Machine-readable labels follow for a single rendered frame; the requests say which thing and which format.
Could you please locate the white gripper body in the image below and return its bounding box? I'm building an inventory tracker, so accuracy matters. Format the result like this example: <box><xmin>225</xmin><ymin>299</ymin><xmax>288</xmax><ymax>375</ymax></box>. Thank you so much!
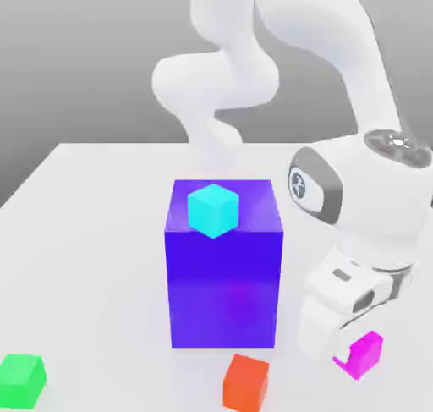
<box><xmin>299</xmin><ymin>292</ymin><xmax>377</xmax><ymax>366</ymax></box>

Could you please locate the small magenta cube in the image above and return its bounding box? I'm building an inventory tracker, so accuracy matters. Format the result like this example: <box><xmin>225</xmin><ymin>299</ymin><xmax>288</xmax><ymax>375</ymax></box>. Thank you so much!
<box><xmin>331</xmin><ymin>330</ymin><xmax>385</xmax><ymax>382</ymax></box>

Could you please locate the small orange cube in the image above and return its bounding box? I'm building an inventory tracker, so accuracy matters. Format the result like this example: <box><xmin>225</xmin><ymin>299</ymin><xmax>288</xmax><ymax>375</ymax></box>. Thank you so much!
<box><xmin>222</xmin><ymin>353</ymin><xmax>271</xmax><ymax>412</ymax></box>

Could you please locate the small cyan cube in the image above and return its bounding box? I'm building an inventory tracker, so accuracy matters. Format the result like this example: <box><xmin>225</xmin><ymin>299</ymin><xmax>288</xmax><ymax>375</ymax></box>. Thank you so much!
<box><xmin>186</xmin><ymin>183</ymin><xmax>240</xmax><ymax>240</ymax></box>

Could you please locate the small green cube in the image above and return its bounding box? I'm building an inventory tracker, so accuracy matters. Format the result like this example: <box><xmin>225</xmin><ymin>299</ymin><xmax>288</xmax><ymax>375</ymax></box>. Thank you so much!
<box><xmin>0</xmin><ymin>353</ymin><xmax>48</xmax><ymax>410</ymax></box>

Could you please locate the large purple box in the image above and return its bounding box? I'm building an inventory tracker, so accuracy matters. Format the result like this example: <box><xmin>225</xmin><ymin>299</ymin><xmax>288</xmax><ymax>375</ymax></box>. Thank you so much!
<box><xmin>164</xmin><ymin>179</ymin><xmax>284</xmax><ymax>349</ymax></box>

